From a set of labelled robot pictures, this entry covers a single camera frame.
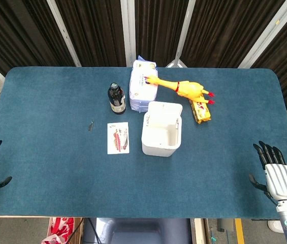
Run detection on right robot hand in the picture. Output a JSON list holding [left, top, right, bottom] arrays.
[[248, 140, 287, 206]]

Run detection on white plastic box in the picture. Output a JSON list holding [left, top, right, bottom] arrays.
[[141, 101, 183, 158]]

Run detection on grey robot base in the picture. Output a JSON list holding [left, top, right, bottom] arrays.
[[83, 218, 193, 244]]

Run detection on red and white bag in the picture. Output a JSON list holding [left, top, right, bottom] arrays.
[[41, 217, 76, 244]]

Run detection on blue table mat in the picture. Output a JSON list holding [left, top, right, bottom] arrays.
[[0, 66, 287, 220]]

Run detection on yellow snack packet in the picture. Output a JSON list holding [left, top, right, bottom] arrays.
[[188, 99, 212, 125]]

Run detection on yellow rubber chicken toy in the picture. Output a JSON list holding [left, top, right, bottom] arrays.
[[144, 75, 215, 105]]

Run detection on white printed card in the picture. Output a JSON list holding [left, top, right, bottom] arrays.
[[107, 121, 131, 155]]

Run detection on dark glass bottle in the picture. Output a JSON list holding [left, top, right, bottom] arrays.
[[107, 82, 127, 115]]

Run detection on white tissue pack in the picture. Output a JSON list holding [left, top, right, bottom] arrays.
[[129, 55, 158, 113]]

